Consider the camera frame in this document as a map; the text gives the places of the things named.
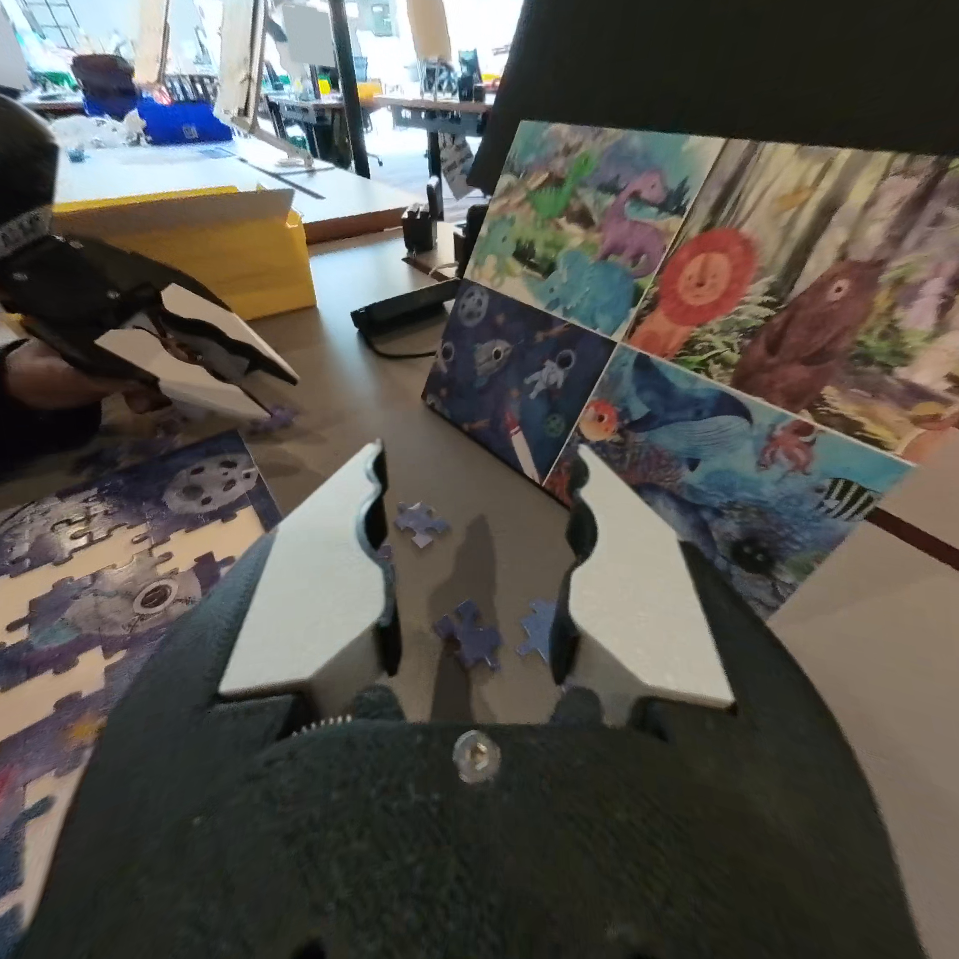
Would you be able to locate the black partition panel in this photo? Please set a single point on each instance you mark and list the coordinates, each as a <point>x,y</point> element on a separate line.
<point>712,60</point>

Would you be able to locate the light blue puzzle piece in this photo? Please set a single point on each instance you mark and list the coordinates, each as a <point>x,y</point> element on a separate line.
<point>538,629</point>

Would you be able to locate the dark blue puzzle piece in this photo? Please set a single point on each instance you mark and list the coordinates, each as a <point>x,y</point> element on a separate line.
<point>472,637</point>

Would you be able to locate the black device box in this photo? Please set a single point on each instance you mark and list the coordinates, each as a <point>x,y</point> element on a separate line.
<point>468,236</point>

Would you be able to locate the illustrated puzzle box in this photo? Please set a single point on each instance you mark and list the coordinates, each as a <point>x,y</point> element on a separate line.
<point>749,300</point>

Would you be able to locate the person's left hand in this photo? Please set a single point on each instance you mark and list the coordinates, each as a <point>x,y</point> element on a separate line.
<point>67,378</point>

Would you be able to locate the white table with wooden edge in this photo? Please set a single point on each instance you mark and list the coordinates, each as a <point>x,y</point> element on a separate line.
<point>225,180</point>

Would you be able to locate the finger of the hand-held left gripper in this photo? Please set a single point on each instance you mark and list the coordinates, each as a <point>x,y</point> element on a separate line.
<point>195,386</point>
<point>217,318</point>

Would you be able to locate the space jigsaw puzzle board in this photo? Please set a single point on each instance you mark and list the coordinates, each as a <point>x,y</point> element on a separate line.
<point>90,524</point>

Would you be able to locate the small black charger box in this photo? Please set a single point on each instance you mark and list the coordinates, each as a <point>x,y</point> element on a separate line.
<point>419,225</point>

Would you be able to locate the black pole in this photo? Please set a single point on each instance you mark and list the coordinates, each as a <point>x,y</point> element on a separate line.
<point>348,75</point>

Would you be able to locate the blue storage bin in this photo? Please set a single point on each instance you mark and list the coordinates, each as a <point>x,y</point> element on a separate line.
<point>180,120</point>

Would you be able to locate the wooden frame stand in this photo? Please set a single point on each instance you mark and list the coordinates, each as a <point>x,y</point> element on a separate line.
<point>243,67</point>

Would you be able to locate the yellow cardboard box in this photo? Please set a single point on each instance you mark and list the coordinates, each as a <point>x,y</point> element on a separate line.
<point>240,270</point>

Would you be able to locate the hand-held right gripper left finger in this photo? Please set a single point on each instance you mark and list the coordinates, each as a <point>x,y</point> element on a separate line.
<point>315,584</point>

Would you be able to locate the pale lavender puzzle piece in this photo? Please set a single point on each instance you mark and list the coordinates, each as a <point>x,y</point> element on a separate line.
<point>419,521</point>

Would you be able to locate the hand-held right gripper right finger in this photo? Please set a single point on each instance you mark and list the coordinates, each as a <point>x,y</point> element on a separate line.
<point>644,599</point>

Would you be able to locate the flat black charger device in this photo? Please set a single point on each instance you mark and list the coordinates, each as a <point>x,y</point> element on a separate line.
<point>404,303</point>

